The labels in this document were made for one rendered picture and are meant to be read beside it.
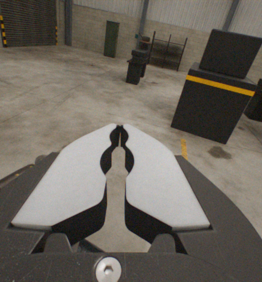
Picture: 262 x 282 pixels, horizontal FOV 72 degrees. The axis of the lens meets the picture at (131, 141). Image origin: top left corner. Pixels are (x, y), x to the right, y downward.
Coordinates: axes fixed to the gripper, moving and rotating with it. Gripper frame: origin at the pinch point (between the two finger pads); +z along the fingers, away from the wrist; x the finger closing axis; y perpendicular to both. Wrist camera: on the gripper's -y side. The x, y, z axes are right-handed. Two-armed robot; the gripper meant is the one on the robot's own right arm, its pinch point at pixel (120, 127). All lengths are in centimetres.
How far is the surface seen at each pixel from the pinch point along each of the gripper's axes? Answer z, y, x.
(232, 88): 312, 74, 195
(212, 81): 326, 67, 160
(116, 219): 104, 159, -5
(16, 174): 37, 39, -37
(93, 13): 1400, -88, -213
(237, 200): 150, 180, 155
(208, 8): 1252, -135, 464
